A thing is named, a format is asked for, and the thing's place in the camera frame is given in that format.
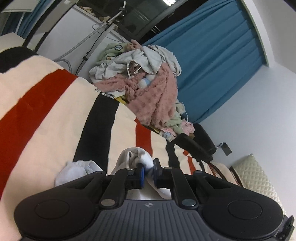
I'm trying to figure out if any camera tripod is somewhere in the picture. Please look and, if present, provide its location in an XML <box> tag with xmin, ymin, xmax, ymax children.
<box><xmin>53</xmin><ymin>1</ymin><xmax>127</xmax><ymax>76</ymax></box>

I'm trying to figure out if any grey white hoodie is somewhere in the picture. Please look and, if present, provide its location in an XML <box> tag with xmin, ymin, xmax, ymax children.
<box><xmin>89</xmin><ymin>45</ymin><xmax>182</xmax><ymax>83</ymax></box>

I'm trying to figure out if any light green garment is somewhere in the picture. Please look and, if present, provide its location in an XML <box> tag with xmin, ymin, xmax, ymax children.
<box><xmin>161</xmin><ymin>99</ymin><xmax>186</xmax><ymax>135</ymax></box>

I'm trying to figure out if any pink fluffy blanket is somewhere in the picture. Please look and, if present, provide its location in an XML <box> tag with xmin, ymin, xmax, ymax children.
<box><xmin>95</xmin><ymin>39</ymin><xmax>179</xmax><ymax>130</ymax></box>

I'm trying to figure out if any small pink garment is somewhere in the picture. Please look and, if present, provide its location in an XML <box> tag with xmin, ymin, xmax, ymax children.
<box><xmin>181</xmin><ymin>119</ymin><xmax>195</xmax><ymax>136</ymax></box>

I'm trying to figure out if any right blue curtain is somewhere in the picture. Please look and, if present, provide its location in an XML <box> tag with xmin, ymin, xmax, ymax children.
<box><xmin>147</xmin><ymin>0</ymin><xmax>266</xmax><ymax>123</ymax></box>

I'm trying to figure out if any dark window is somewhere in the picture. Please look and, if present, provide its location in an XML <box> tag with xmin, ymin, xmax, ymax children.
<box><xmin>78</xmin><ymin>0</ymin><xmax>209</xmax><ymax>46</ymax></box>

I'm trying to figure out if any striped fleece blanket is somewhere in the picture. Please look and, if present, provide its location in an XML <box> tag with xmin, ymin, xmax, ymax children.
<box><xmin>1</xmin><ymin>47</ymin><xmax>235</xmax><ymax>240</ymax></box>

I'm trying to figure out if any white t-shirt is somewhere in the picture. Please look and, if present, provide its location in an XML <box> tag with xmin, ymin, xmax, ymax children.
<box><xmin>55</xmin><ymin>147</ymin><xmax>173</xmax><ymax>201</ymax></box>

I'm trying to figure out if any black wall socket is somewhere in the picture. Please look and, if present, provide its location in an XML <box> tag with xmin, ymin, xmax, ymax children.
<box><xmin>220</xmin><ymin>142</ymin><xmax>232</xmax><ymax>156</ymax></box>

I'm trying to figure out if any left blue curtain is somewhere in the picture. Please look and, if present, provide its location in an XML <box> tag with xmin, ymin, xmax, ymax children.
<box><xmin>0</xmin><ymin>0</ymin><xmax>49</xmax><ymax>39</ymax></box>

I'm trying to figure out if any quilted cream headboard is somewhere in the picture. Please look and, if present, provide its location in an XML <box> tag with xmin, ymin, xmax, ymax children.
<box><xmin>229</xmin><ymin>154</ymin><xmax>287</xmax><ymax>215</ymax></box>

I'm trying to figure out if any blue curtain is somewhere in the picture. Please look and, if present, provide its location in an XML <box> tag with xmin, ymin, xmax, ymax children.
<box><xmin>0</xmin><ymin>0</ymin><xmax>49</xmax><ymax>39</ymax></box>
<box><xmin>147</xmin><ymin>0</ymin><xmax>266</xmax><ymax>123</ymax></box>

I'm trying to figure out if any black armchair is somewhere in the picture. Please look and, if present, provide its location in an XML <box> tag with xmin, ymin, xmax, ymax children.
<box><xmin>172</xmin><ymin>123</ymin><xmax>216</xmax><ymax>162</ymax></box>

